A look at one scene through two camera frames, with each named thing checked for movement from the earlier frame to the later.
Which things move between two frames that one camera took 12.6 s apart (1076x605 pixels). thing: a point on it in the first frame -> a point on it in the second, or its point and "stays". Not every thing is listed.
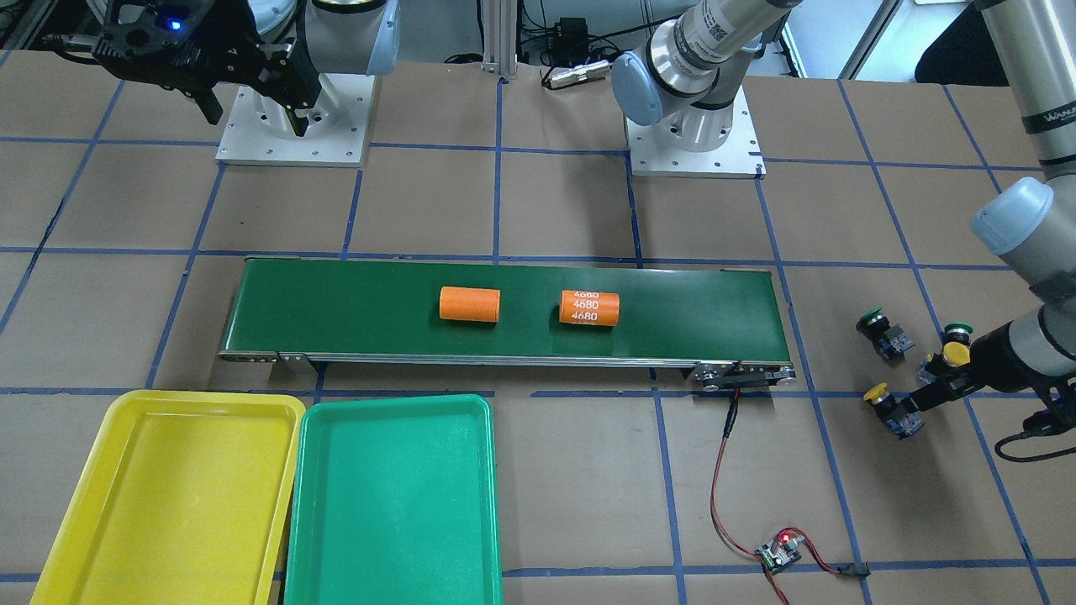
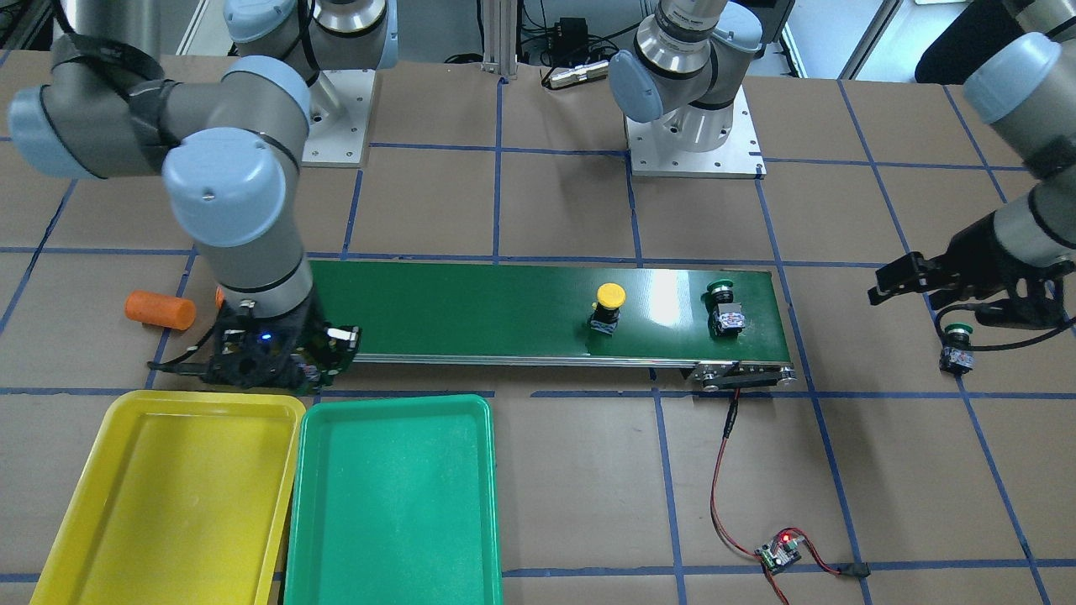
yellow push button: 956,354 -> 610,297
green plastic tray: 394,502 stays
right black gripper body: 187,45 -> 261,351
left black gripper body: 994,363 -> 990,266
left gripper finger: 936,394 -> 911,273
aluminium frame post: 498,21 stays
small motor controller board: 780,552 stays
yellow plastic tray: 187,502 stays
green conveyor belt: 723,322 stays
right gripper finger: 290,81 -> 344,342
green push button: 890,342 -> 725,318
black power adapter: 568,44 stays
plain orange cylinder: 469,303 -> 166,311
